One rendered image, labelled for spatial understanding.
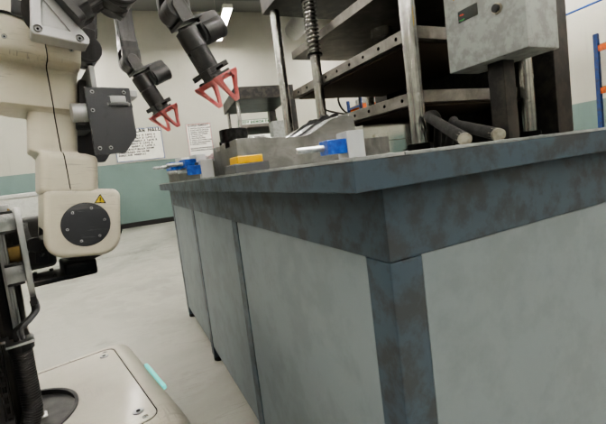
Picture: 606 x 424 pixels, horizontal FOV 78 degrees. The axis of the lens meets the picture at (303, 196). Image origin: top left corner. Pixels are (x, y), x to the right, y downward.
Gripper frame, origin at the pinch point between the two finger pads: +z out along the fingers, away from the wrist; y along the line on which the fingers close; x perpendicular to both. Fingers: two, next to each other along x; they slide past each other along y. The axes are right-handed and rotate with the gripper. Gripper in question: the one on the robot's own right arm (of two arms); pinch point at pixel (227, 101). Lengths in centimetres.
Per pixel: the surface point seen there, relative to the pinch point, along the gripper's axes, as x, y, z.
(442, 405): 33, -64, 42
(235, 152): 7.5, -3.1, 11.9
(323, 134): -16.4, -9.7, 21.2
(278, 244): 23.3, -28.5, 27.4
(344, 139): 5.4, -40.4, 14.9
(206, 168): 9.7, 13.8, 14.0
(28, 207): 36, 690, 16
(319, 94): -91, 65, 25
